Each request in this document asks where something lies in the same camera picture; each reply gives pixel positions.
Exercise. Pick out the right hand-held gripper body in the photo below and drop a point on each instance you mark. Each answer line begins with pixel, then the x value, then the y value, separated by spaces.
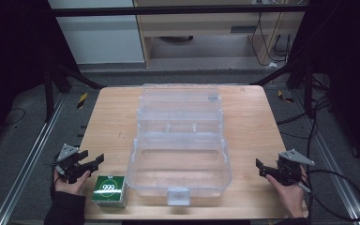
pixel 289 170

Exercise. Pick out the black metal stand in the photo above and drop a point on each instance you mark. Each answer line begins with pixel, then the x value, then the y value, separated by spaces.
pixel 307 90
pixel 48 93

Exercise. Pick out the green and white medicine box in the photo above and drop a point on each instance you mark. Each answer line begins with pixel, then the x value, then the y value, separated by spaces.
pixel 111 192

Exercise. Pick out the yellow and black tape strip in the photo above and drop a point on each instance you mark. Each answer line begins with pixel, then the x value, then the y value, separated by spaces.
pixel 285 97
pixel 82 100

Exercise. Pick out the aluminium floor rail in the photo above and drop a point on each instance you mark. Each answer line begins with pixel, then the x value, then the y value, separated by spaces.
pixel 331 156
pixel 28 159

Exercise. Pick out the light wooden desk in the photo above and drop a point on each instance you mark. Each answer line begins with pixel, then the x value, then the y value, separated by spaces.
pixel 200 25

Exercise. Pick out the black horizontal frame bar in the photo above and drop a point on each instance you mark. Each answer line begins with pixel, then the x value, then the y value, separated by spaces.
pixel 175 10

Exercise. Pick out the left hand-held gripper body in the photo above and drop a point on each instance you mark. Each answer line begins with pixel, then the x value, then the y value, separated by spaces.
pixel 70 167

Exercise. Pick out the person's right hand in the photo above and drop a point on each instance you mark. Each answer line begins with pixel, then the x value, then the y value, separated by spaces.
pixel 290 197

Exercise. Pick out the black curtain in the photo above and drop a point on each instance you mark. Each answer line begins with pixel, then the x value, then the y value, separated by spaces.
pixel 12 62
pixel 347 78

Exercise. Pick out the person's left hand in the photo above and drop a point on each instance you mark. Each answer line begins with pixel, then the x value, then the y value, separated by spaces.
pixel 70 187

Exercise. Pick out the clear plastic storage box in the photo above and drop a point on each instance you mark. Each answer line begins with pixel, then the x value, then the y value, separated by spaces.
pixel 179 165

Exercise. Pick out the white cabinet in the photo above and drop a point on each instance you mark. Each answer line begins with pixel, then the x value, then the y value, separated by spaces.
pixel 101 37

